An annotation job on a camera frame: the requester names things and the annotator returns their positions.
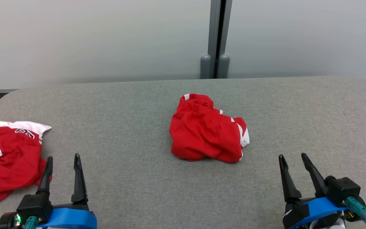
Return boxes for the teal plug left camera cable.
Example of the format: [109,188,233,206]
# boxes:
[24,216,39,229]

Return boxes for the red and white jersey shirt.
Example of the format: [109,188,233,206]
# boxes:
[0,120,52,210]

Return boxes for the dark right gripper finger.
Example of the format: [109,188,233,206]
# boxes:
[278,154,302,203]
[301,153,328,198]

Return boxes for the grey rounded post foot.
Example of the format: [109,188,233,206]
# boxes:
[200,55,212,79]
[217,54,230,79]

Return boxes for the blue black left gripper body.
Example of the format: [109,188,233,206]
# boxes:
[0,202,98,229]

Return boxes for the grey vertical partition post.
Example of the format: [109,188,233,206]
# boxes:
[207,0,233,79]

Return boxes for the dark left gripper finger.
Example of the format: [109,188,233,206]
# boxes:
[71,154,88,204]
[37,156,54,195]

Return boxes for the red shorts with white trim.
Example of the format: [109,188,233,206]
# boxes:
[169,93,250,163]

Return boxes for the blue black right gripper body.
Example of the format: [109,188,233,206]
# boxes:
[283,197,366,229]

